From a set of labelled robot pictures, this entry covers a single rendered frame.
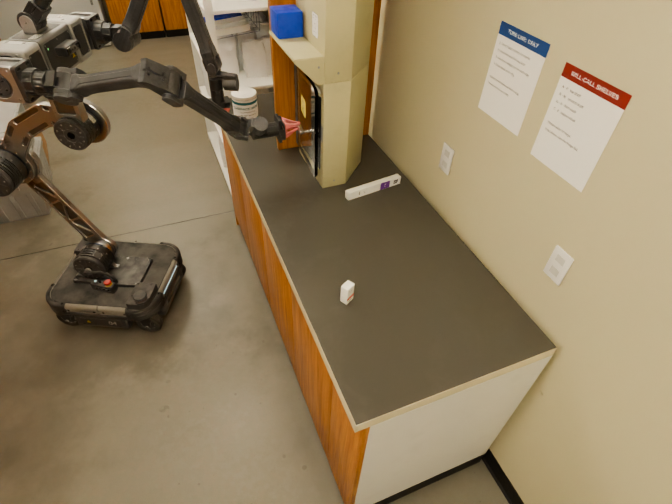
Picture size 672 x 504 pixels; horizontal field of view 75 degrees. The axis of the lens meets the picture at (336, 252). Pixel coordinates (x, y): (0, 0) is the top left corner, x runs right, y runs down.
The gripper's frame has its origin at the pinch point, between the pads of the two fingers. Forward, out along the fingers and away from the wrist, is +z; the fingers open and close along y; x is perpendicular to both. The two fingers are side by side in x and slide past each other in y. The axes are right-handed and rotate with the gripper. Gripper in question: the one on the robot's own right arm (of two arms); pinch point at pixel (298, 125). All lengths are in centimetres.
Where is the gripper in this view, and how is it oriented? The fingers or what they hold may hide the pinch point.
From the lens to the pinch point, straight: 190.4
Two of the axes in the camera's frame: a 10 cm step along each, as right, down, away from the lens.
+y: 0.3, -7.2, -7.0
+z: 9.3, -2.4, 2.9
